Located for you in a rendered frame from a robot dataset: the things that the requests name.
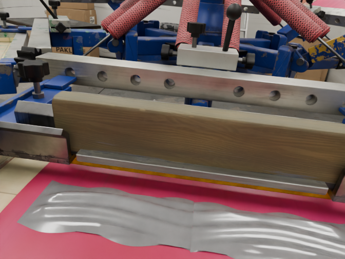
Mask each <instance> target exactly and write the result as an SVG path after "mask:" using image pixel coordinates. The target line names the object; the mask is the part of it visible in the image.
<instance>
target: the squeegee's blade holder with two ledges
mask: <svg viewBox="0 0 345 259"><path fill-rule="evenodd" d="M76 160H77V161H80V162H88V163H95V164H102V165H109V166H114V167H122V168H129V169H136V170H144V171H151V172H159V173H166V174H174V175H181V176H188V177H196V178H203V179H211V180H218V181H226V182H233V183H240V184H248V185H253V186H260V187H267V188H275V189H282V190H290V191H297V192H305V193H312V194H319V195H326V194H327V192H328V189H329V188H328V186H327V185H326V183H325V182H324V181H317V180H309V179H301V178H294V177H286V176H278V175H271V174H263V173H256V172H248V171H241V170H233V169H225V168H218V167H213V166H205V165H197V164H190V163H182V162H175V161H167V160H160V159H152V158H144V157H137V156H129V155H121V154H114V153H106V152H98V151H91V150H83V149H80V150H79V151H78V152H77V154H76Z"/></svg>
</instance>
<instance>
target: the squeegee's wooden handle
mask: <svg viewBox="0 0 345 259"><path fill-rule="evenodd" d="M52 110H53V117H54V124H55V128H60V129H63V130H65V131H66V132H67V133H68V134H69V140H70V148H71V154H75V155H76V154H77V152H78V151H79V150H80V149H83V150H91V151H98V152H106V153H114V154H121V155H129V156H137V157H144V158H152V159H160V160H167V161H175V162H182V163H190V164H197V165H205V166H210V167H218V168H225V169H233V170H241V171H248V172H256V173H263V174H271V175H278V176H286V177H294V178H301V179H309V180H317V181H324V182H325V183H326V185H327V186H328V188H329V189H332V190H333V189H334V188H335V185H336V183H337V180H338V178H339V176H340V174H341V172H342V170H343V169H345V124H341V123H333V122H324V121H315V120H307V119H298V118H289V117H281V116H272V115H263V114H254V113H246V112H237V111H232V110H223V109H215V108H206V107H197V106H189V105H180V104H171V103H163V102H154V101H145V100H137V99H128V98H119V97H111V96H102V95H93V94H85V93H80V92H71V91H61V92H59V93H58V94H56V95H55V96H54V97H53V99H52Z"/></svg>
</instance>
